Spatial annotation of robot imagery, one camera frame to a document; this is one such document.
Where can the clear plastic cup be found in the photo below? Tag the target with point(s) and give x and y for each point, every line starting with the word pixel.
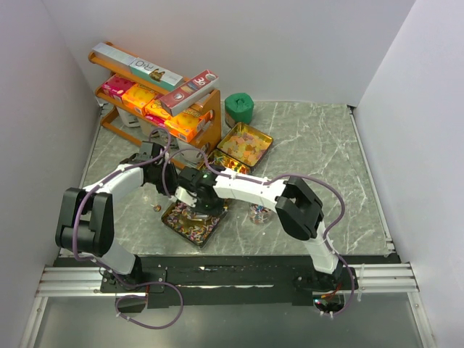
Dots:
pixel 259 214

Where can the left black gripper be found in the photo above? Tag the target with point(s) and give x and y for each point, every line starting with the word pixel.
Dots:
pixel 171 185

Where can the white teal cat box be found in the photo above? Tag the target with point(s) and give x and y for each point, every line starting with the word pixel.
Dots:
pixel 155 74

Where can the orange snack box left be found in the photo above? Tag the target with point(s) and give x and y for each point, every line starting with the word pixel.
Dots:
pixel 137 97

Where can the orange wooden shelf rack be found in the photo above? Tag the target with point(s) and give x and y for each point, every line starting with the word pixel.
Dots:
pixel 211 132

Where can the red white long box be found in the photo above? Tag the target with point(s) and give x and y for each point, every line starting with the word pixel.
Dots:
pixel 190 92

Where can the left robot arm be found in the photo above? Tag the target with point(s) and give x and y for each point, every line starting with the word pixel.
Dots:
pixel 86 218

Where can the fallen swirl lollipop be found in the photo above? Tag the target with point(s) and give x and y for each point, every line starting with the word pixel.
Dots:
pixel 156 207

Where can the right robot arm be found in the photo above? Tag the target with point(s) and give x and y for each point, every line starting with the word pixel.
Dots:
pixel 299 210

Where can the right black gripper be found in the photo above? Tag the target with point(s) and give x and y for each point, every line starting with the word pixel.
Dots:
pixel 215 212

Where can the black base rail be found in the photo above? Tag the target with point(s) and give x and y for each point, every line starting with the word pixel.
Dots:
pixel 232 280

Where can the tin of pastel candies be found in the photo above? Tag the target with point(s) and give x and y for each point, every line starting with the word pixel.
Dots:
pixel 245 144

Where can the yellow pink snack box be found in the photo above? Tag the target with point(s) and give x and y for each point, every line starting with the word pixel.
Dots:
pixel 154 112

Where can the tin of round lollipops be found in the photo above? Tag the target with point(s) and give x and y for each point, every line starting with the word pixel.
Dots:
pixel 233 161

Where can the tin of swirl lollipops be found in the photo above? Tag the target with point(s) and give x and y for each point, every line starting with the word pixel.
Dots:
pixel 197 228

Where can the grey long box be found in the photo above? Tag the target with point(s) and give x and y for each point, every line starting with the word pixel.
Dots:
pixel 114 56

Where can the green covered jar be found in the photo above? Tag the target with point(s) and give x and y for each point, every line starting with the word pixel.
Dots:
pixel 238 108

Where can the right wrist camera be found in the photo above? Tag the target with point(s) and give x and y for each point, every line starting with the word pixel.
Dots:
pixel 185 196

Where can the orange snack box right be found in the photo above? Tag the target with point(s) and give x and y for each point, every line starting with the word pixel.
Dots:
pixel 187 125

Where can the orange snack box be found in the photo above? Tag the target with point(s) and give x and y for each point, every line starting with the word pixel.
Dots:
pixel 137 97
pixel 187 125

